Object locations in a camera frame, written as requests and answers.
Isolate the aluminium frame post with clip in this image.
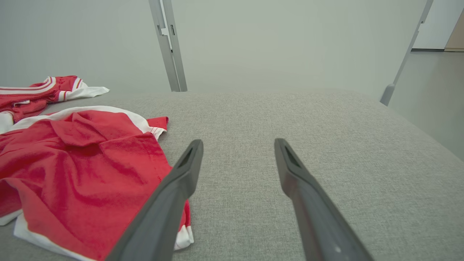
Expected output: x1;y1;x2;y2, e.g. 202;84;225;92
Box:
149;0;188;92

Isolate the slim aluminium frame leg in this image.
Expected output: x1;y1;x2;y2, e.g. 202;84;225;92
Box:
380;0;434;107

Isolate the red and white shirt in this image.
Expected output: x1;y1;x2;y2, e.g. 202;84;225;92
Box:
0;75;195;261

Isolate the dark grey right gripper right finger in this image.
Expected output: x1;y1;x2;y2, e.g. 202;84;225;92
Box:
274;138;374;261

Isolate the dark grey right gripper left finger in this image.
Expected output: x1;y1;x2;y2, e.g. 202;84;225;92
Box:
105;140;204;261

